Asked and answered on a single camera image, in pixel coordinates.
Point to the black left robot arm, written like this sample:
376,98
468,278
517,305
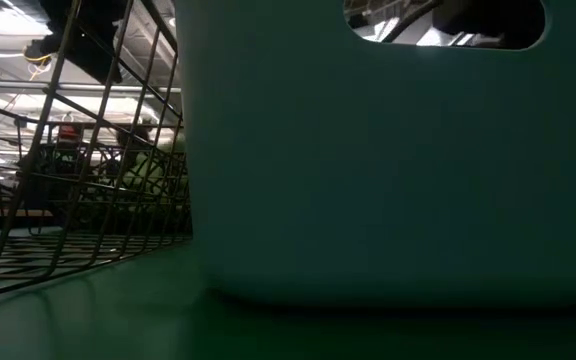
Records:
88,45

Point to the teal plastic bin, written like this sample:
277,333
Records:
368,175

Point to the green table mat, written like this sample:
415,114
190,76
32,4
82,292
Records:
118,325

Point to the red background object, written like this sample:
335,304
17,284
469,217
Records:
69,132

